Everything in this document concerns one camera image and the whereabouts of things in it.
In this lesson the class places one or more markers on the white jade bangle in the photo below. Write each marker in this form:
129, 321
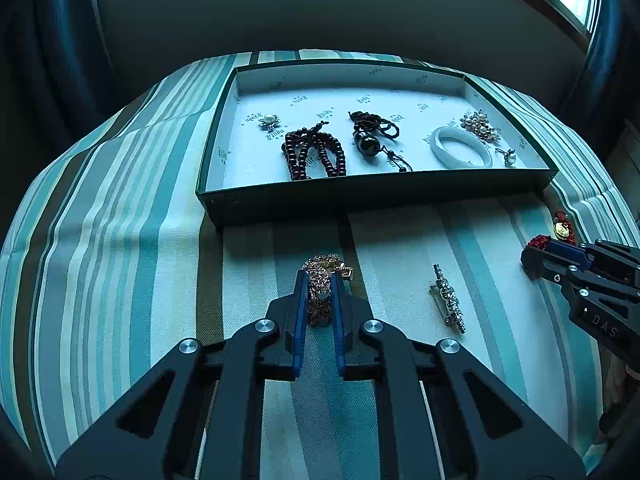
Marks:
437, 145

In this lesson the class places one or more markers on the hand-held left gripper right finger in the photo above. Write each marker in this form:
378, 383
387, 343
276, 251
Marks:
339, 320

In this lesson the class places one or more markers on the red bead flower ornament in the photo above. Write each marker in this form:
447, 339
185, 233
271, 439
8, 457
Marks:
537, 241

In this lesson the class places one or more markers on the small pearl flower brooch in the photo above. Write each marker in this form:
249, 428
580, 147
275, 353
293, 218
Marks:
268, 120

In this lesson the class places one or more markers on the rhinestone hair clip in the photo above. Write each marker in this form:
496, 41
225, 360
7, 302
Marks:
448, 300

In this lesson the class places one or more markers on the green jewelry box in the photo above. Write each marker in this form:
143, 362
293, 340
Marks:
325, 95

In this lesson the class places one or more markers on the person's right hand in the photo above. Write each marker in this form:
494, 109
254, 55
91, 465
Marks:
620, 380

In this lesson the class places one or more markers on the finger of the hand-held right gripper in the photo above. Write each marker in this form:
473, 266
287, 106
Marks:
564, 249
542, 263

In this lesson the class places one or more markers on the striped teal tablecloth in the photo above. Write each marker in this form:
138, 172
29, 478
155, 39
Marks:
125, 260

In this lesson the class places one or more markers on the dark blue curtain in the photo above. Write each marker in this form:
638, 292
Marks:
70, 35
607, 70

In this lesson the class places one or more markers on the large pearl cluster brooch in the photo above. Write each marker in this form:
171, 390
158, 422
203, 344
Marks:
480, 125

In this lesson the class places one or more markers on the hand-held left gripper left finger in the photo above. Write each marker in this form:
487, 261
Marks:
300, 320

